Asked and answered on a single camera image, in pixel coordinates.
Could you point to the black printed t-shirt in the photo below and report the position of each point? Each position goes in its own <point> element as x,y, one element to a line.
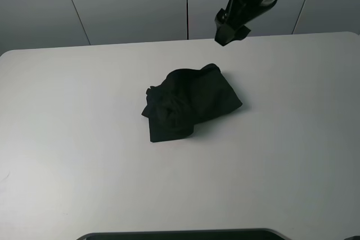
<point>185,98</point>

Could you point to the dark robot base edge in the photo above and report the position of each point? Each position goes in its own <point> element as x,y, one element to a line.
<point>260,233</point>

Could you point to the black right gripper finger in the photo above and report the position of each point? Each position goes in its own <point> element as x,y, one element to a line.
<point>242,33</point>
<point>225,34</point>

